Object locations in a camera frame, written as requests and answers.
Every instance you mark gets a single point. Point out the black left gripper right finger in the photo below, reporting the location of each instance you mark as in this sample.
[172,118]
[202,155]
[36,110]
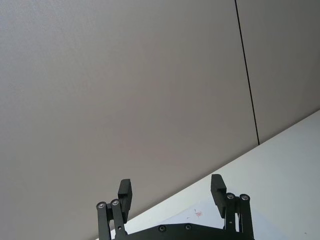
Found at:
[243,220]

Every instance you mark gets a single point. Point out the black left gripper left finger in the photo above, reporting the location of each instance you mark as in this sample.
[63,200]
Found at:
[105,220]

